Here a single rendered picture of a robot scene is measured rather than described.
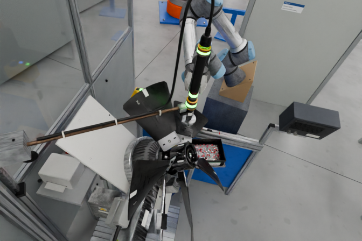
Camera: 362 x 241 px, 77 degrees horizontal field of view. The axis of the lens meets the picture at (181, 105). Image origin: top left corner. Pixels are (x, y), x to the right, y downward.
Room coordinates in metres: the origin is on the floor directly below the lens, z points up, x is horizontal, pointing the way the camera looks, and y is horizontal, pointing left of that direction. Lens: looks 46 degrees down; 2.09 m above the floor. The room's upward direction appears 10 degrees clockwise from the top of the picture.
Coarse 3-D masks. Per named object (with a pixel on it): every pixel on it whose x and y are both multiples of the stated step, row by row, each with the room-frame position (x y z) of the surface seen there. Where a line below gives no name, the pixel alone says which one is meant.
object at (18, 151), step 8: (0, 136) 0.34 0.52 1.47; (8, 136) 0.34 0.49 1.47; (16, 136) 0.34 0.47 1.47; (24, 136) 0.36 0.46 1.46; (0, 144) 0.31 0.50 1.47; (8, 144) 0.31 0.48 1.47; (16, 144) 0.32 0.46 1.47; (24, 144) 0.33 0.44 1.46; (0, 152) 0.29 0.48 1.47; (8, 152) 0.29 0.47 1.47; (16, 152) 0.30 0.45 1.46; (24, 152) 0.31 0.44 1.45; (0, 160) 0.28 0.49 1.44; (8, 160) 0.29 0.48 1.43; (16, 160) 0.30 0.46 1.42; (24, 160) 0.30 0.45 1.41
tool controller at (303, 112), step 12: (288, 108) 1.00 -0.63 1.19; (300, 108) 0.96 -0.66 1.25; (312, 108) 0.98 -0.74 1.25; (324, 108) 0.99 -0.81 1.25; (288, 120) 0.93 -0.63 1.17; (300, 120) 0.90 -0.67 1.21; (312, 120) 0.90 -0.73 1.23; (324, 120) 0.91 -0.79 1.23; (336, 120) 0.92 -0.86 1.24; (288, 132) 0.91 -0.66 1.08; (300, 132) 0.93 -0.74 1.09; (312, 132) 0.91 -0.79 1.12; (324, 132) 0.90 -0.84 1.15
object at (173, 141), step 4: (172, 132) 0.61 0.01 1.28; (168, 136) 0.59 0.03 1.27; (172, 136) 0.60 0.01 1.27; (176, 136) 0.60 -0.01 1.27; (160, 140) 0.57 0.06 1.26; (164, 140) 0.58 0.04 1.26; (172, 140) 0.59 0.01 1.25; (176, 140) 0.59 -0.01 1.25; (160, 144) 0.56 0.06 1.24; (168, 144) 0.57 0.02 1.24; (172, 144) 0.58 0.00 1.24; (176, 144) 0.58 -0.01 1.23; (164, 148) 0.55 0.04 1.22; (168, 148) 0.56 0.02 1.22
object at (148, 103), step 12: (156, 84) 0.72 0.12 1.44; (132, 96) 0.63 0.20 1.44; (144, 96) 0.66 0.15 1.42; (156, 96) 0.68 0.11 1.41; (168, 96) 0.71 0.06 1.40; (132, 108) 0.60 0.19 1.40; (144, 108) 0.62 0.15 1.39; (156, 108) 0.64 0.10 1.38; (168, 108) 0.67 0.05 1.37; (144, 120) 0.59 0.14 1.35; (156, 120) 0.61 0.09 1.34; (168, 120) 0.63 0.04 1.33; (156, 132) 0.58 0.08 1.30; (168, 132) 0.60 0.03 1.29
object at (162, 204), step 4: (164, 176) 0.47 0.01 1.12; (164, 180) 0.46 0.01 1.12; (164, 184) 0.44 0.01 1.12; (164, 188) 0.43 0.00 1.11; (164, 192) 0.41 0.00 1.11; (164, 196) 0.39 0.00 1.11; (164, 200) 0.38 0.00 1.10; (164, 204) 0.36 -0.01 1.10; (160, 208) 0.35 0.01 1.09; (164, 208) 0.35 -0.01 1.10; (160, 212) 0.33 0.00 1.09; (164, 212) 0.33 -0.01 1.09; (160, 232) 0.26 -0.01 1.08; (160, 236) 0.25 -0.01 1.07; (160, 240) 0.23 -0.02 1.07
